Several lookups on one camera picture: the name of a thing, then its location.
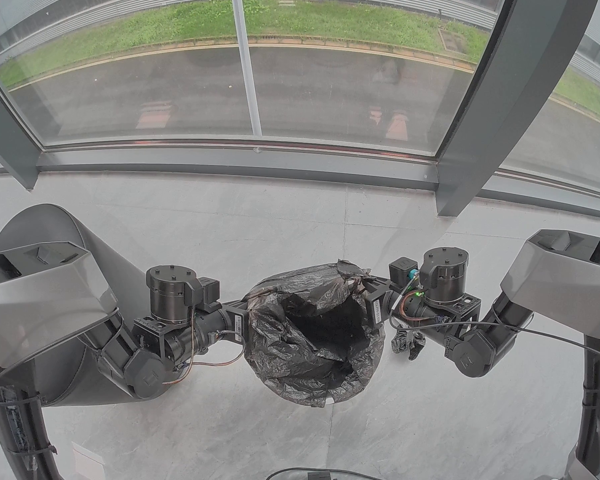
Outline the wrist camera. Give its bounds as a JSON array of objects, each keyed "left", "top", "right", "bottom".
[
  {"left": 388, "top": 256, "right": 422, "bottom": 290},
  {"left": 189, "top": 276, "right": 222, "bottom": 315}
]

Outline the crumpled black plastic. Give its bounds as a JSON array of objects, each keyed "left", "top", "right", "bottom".
[{"left": 390, "top": 328, "right": 427, "bottom": 362}]

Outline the window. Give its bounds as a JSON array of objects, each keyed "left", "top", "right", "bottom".
[{"left": 0, "top": 0, "right": 600, "bottom": 223}]

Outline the black plastic bag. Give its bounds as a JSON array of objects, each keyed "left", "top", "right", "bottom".
[{"left": 242, "top": 259, "right": 387, "bottom": 410}]

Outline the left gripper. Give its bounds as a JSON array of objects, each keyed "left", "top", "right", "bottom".
[{"left": 195, "top": 306, "right": 253, "bottom": 347}]

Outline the black cable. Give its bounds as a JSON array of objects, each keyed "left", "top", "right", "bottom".
[
  {"left": 272, "top": 467, "right": 368, "bottom": 480},
  {"left": 389, "top": 315, "right": 600, "bottom": 358}
]

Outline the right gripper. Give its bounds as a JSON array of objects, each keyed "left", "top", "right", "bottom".
[{"left": 364, "top": 279, "right": 432, "bottom": 329}]

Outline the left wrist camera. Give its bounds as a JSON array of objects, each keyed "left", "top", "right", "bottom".
[{"left": 189, "top": 276, "right": 222, "bottom": 315}]

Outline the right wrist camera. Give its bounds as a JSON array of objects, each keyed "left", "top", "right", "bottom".
[{"left": 388, "top": 256, "right": 422, "bottom": 290}]

